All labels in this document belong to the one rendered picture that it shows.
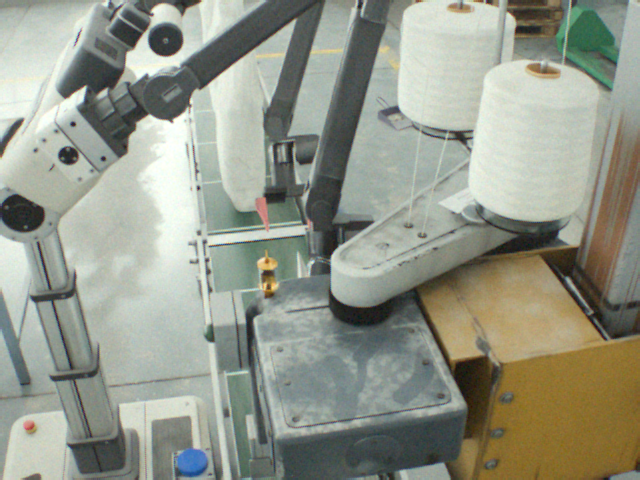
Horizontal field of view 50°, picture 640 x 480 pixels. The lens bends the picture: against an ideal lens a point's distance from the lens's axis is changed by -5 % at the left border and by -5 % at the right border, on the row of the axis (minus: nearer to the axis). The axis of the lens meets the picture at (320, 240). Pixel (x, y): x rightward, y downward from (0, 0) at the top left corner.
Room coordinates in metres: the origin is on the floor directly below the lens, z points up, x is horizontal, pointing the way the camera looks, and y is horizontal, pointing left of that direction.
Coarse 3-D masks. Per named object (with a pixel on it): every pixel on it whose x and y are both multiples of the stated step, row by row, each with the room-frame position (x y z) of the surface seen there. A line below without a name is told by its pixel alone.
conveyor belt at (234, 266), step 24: (288, 240) 2.37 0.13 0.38; (216, 264) 2.21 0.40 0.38; (240, 264) 2.21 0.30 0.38; (288, 264) 2.21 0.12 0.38; (216, 288) 2.06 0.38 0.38; (240, 288) 2.06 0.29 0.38; (240, 384) 1.57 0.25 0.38; (240, 408) 1.47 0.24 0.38; (240, 432) 1.38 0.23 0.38; (240, 456) 1.29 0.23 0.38
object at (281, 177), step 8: (272, 168) 1.48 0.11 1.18; (280, 168) 1.47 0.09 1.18; (288, 168) 1.47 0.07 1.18; (272, 176) 1.47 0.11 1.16; (280, 176) 1.45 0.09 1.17; (288, 176) 1.46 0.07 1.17; (272, 184) 1.46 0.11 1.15; (280, 184) 1.44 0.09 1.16; (288, 184) 1.44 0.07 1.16; (304, 184) 1.44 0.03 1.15; (264, 192) 1.43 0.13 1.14; (272, 192) 1.45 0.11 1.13
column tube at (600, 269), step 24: (624, 48) 0.84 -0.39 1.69; (624, 72) 0.83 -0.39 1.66; (624, 96) 0.82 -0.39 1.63; (624, 120) 0.81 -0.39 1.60; (624, 144) 0.80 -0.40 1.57; (600, 168) 0.84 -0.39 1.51; (624, 168) 0.79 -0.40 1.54; (600, 192) 0.83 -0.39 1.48; (624, 192) 0.78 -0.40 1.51; (600, 216) 0.82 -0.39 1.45; (624, 216) 0.77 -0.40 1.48; (600, 240) 0.81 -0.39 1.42; (624, 240) 0.76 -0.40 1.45; (576, 264) 0.85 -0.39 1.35; (600, 264) 0.79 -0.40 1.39; (624, 264) 0.75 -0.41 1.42; (600, 288) 0.78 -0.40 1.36; (624, 288) 0.75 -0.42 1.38; (600, 312) 0.76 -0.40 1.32; (624, 312) 0.75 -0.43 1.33
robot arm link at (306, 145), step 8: (272, 120) 1.52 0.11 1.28; (280, 120) 1.52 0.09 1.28; (272, 128) 1.51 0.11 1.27; (280, 128) 1.51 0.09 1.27; (272, 136) 1.50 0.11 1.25; (280, 136) 1.50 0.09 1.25; (288, 136) 1.51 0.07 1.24; (296, 136) 1.51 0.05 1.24; (304, 136) 1.52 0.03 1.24; (312, 136) 1.51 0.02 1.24; (296, 144) 1.51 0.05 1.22; (304, 144) 1.50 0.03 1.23; (312, 144) 1.50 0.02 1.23; (296, 152) 1.49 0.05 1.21; (304, 152) 1.49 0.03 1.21; (312, 152) 1.49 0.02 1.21; (304, 160) 1.49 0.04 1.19; (312, 160) 1.49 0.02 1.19
